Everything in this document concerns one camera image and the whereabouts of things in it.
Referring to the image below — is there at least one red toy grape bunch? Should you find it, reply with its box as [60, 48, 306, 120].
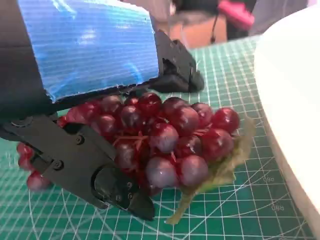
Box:
[16, 92, 257, 226]

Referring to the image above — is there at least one green cutting mat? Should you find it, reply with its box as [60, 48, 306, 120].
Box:
[0, 37, 320, 240]

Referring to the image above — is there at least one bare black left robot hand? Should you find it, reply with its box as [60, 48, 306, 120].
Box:
[0, 0, 206, 222]

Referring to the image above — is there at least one white square plate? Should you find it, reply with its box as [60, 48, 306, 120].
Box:
[252, 4, 320, 222]

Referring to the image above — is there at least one person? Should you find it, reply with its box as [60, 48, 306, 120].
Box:
[216, 0, 256, 41]

